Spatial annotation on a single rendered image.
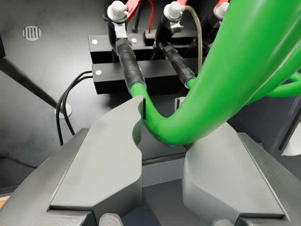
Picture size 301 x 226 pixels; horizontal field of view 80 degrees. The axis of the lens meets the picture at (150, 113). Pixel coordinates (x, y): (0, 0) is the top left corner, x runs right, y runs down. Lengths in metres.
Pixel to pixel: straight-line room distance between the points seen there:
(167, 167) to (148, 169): 0.04
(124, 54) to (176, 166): 0.26
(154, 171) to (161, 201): 1.03
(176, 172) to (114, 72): 0.23
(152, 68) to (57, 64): 0.28
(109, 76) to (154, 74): 0.09
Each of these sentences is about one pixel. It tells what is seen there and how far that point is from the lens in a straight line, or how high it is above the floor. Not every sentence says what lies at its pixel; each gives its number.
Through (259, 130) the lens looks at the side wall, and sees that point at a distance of 0.50.
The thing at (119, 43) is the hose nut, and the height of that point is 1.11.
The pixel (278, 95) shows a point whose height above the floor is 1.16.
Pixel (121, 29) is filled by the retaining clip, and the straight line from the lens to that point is 0.27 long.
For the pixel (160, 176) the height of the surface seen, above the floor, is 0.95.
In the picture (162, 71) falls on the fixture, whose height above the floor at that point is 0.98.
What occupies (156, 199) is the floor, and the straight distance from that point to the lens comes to 1.39.
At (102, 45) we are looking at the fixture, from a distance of 0.39.
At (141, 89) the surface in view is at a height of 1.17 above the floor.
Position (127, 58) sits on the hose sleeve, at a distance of 0.20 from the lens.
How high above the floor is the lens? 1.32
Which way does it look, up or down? 74 degrees down
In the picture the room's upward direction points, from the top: 46 degrees clockwise
